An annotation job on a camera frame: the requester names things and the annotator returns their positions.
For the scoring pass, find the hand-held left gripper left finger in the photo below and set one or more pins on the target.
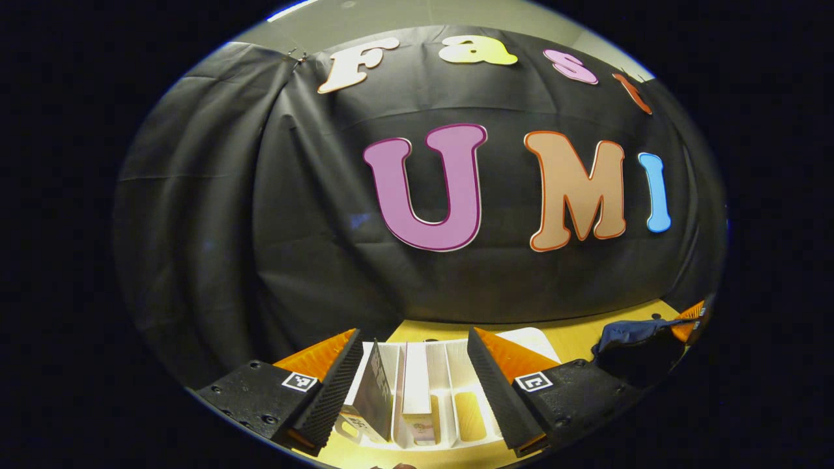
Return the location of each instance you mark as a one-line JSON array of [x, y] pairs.
[[331, 397]]

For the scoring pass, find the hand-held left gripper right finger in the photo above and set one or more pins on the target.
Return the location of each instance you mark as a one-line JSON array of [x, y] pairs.
[[498, 400]]

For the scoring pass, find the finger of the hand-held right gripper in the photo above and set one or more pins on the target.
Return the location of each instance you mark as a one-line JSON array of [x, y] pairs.
[[683, 332], [694, 311]]

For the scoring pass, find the dark grey book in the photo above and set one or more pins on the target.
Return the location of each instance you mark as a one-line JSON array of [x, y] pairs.
[[376, 391]]

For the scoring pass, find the blue schoolbag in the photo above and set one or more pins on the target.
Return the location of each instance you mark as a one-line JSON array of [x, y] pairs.
[[635, 352]]

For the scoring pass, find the white plastic bookshelf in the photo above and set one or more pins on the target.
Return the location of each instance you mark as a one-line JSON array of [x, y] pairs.
[[449, 378]]

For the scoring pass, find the pink book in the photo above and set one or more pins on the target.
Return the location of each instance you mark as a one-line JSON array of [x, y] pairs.
[[417, 384]]

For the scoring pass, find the black backdrop cloth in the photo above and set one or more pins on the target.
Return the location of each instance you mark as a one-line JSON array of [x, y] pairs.
[[293, 215]]

